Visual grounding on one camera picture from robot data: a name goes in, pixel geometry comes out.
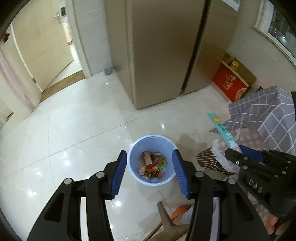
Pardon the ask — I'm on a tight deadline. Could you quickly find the light blue trash bin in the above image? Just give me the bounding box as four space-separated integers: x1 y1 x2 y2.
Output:
127 135 177 186

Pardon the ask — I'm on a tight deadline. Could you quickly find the teal paper package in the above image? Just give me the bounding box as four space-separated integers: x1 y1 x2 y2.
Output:
207 113 242 153

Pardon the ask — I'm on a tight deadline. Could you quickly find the grey floor object by fridge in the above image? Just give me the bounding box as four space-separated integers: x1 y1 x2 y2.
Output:
104 61 113 76

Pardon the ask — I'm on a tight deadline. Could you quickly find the person's right hand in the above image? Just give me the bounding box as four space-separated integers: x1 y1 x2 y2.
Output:
265 213 291 235

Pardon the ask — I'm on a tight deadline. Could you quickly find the cream interior door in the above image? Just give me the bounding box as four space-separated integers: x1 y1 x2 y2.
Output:
12 0 73 90

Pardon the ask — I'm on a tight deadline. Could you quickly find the orange slipper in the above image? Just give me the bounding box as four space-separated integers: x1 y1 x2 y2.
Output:
171 204 192 220

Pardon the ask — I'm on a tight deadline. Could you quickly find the red cardboard box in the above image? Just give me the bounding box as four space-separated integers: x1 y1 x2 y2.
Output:
213 52 257 102

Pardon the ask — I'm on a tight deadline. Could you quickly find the pink checked tablecloth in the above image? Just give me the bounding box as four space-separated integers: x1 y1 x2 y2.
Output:
211 128 265 173

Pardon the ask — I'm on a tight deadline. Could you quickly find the yellow small box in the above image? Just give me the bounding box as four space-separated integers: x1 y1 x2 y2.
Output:
230 60 239 71

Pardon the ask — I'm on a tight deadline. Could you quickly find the white framed window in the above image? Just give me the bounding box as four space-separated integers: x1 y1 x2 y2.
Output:
252 1 296 67

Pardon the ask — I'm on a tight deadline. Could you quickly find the striped fringed cushion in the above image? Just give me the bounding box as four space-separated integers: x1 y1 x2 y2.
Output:
196 138 239 177

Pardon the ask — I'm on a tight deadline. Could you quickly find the grey checked tablecloth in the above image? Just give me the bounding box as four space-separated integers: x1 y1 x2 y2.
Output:
224 86 295 155

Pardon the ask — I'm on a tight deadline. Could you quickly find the orange snack wrapper in bin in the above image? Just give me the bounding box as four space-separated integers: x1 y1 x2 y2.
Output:
138 151 167 179

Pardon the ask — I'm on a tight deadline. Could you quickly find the wooden chair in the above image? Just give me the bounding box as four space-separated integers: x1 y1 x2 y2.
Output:
144 201 189 241

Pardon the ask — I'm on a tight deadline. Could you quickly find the gold double-door refrigerator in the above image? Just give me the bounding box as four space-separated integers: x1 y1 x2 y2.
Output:
104 0 240 109

